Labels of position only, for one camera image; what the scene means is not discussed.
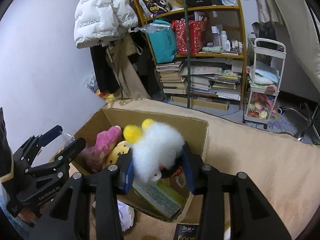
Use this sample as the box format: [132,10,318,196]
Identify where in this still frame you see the white rolling cart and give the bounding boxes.
[242,33,286,129]

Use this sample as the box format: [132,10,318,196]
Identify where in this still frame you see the yellow dog plush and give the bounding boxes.
[103,140,130,168]

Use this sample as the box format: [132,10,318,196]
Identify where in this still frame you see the cream reclining chair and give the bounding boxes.
[274,0,319,89]

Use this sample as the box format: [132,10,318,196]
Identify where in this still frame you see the white-haired anime plush doll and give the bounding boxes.
[90,200,135,232]

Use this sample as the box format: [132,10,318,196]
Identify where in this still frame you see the green tissue pack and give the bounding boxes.
[133,180,184,218]

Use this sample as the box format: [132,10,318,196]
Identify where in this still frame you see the beige patterned blanket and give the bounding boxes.
[67,97,320,240]

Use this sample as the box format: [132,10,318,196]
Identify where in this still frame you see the beige trench coat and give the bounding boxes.
[106,33,150,99]

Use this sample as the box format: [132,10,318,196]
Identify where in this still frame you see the open cardboard box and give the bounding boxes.
[75,108,208,223]

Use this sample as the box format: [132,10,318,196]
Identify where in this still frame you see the black face towel box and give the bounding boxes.
[173,223,199,240]

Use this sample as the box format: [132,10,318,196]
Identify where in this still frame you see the white puffer jacket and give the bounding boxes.
[74,0,138,49]

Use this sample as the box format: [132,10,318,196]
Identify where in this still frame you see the red gift bag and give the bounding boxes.
[172,19,207,56]

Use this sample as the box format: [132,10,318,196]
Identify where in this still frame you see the stack of books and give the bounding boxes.
[156,60,187,95]

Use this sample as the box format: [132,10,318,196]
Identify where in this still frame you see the teal shopping bag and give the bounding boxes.
[148,20,177,64]

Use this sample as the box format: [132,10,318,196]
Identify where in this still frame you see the floral curtain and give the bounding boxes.
[257,0,284,25]

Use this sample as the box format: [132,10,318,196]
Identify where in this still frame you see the pink plush toy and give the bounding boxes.
[86,126,122,172]

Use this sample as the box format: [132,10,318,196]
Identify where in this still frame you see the fluffy white duck plush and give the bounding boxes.
[123,119,184,184]

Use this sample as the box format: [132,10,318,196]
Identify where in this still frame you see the wooden bookshelf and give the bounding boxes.
[134,0,246,106]

